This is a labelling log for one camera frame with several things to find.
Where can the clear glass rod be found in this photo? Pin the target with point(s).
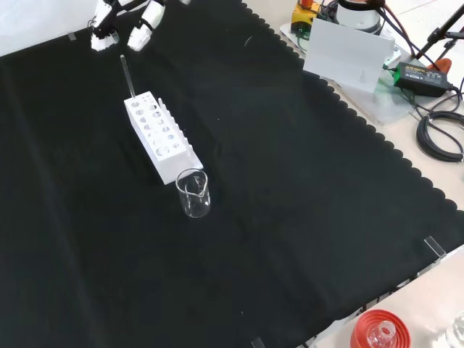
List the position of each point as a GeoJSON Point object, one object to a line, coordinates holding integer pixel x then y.
{"type": "Point", "coordinates": [127, 76]}

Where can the black tripod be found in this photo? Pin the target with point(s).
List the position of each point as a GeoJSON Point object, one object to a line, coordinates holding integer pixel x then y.
{"type": "Point", "coordinates": [435, 36]}

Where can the small clear glass beaker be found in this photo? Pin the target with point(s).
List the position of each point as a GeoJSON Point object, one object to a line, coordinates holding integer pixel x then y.
{"type": "Point", "coordinates": [195, 210]}

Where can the pale board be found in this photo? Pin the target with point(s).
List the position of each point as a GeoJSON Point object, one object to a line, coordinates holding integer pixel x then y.
{"type": "Point", "coordinates": [344, 54]}

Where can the black power adapter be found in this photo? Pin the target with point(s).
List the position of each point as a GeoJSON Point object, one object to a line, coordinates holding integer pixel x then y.
{"type": "Point", "coordinates": [420, 78]}

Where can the clear glass ware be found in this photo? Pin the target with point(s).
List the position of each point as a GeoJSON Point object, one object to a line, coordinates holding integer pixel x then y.
{"type": "Point", "coordinates": [456, 333]}

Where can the clear plastic cloth clip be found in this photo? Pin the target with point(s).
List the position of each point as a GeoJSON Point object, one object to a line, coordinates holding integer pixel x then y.
{"type": "Point", "coordinates": [71, 36]}
{"type": "Point", "coordinates": [435, 248]}
{"type": "Point", "coordinates": [257, 343]}

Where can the yellow stop button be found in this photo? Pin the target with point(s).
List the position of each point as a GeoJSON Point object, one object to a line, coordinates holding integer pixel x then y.
{"type": "Point", "coordinates": [304, 14]}

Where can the red ribbed funnel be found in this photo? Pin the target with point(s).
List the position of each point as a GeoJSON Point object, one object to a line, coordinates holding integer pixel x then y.
{"type": "Point", "coordinates": [362, 330]}

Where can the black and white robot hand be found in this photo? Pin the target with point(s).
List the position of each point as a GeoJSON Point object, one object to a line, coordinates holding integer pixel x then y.
{"type": "Point", "coordinates": [152, 14]}

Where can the grey metal base plate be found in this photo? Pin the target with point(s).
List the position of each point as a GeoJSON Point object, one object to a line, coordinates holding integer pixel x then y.
{"type": "Point", "coordinates": [391, 105]}

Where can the white test tube rack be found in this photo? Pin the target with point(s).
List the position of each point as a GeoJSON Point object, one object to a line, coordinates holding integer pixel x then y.
{"type": "Point", "coordinates": [159, 163]}

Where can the black bench cloth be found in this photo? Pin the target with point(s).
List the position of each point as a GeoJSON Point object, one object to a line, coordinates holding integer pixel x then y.
{"type": "Point", "coordinates": [290, 181]}

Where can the clear glass flask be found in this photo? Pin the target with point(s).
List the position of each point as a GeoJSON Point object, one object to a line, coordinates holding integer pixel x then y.
{"type": "Point", "coordinates": [377, 339]}

